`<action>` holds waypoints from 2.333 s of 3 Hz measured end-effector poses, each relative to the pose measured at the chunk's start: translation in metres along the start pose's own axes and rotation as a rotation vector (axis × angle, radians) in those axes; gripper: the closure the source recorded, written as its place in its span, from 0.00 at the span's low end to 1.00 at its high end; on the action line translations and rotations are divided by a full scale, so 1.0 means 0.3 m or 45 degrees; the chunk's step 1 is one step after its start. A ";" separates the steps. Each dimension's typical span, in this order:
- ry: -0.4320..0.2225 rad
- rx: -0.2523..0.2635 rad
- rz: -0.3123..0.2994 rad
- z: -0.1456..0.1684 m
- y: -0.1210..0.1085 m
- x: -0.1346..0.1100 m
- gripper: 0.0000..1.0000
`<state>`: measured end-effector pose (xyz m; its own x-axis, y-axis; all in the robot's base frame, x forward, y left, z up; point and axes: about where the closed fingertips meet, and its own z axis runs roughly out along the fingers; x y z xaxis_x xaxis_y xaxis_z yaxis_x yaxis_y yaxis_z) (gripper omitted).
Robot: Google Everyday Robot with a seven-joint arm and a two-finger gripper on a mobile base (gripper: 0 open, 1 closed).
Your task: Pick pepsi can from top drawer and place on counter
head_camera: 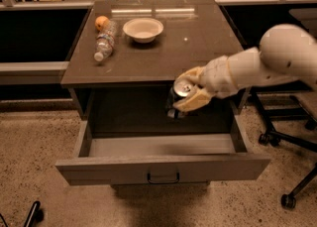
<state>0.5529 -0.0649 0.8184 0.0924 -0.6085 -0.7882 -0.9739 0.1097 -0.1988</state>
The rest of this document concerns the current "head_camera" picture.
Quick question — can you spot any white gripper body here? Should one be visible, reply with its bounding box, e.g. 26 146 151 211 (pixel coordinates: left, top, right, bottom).
199 56 239 99

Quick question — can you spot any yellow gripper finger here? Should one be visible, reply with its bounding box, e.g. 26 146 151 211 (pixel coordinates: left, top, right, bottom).
173 86 215 112
177 66 204 86

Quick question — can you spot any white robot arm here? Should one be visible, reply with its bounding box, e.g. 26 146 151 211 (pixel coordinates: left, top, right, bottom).
173 24 317 112

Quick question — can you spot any open grey top drawer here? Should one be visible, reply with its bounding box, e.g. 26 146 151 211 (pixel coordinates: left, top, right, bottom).
55 117 269 185

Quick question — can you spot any grey cabinet counter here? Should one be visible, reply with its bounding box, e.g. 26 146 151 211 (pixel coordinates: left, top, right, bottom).
60 0 252 121

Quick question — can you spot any white paper bowl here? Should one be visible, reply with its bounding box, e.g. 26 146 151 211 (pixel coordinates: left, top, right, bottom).
123 18 163 44

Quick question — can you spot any black office chair base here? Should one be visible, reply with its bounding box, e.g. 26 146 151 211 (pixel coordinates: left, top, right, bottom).
251 89 317 210

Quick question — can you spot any clear plastic water bottle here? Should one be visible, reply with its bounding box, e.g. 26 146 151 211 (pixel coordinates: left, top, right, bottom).
94 20 118 62

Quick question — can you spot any orange fruit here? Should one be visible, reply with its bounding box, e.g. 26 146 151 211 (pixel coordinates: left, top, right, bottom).
95 16 109 31

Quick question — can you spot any black chair leg with wheel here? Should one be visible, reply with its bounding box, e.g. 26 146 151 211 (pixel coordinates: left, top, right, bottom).
23 201 44 227

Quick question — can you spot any black drawer handle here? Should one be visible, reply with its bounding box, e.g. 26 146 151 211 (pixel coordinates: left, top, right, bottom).
147 172 180 185

